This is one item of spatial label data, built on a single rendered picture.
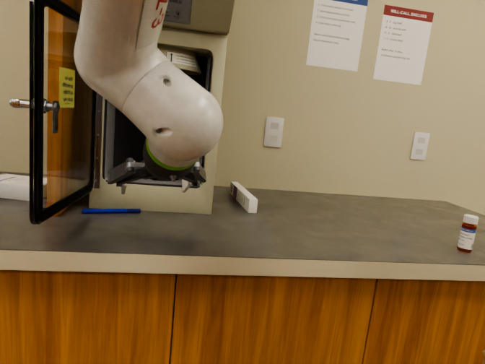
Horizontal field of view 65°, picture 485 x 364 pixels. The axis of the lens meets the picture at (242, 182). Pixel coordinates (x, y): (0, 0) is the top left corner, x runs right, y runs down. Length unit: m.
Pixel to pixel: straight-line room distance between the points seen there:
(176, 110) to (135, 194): 0.56
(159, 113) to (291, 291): 0.52
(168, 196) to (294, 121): 0.67
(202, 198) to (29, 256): 0.45
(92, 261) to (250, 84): 0.93
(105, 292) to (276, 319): 0.37
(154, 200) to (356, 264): 0.53
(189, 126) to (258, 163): 1.00
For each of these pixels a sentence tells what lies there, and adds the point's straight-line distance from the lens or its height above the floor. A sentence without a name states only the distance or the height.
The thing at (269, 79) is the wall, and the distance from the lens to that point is 1.48.
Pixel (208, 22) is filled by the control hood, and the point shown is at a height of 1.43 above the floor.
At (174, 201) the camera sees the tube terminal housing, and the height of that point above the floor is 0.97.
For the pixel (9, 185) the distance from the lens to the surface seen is 1.16.
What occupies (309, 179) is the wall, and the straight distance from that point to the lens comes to 1.56.
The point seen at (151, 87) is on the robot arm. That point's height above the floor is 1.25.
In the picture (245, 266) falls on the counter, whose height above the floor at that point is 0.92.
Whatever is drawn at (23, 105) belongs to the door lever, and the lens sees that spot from 0.78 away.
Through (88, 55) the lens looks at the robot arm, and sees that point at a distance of 0.54.
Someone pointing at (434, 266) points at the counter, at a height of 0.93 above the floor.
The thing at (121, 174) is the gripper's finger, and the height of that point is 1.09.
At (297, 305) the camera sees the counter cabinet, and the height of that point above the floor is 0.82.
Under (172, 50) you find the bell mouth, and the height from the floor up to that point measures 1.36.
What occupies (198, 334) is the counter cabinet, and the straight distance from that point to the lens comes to 0.88.
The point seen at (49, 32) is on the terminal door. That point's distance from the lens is 0.78.
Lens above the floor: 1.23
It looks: 10 degrees down
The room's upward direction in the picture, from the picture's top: 6 degrees clockwise
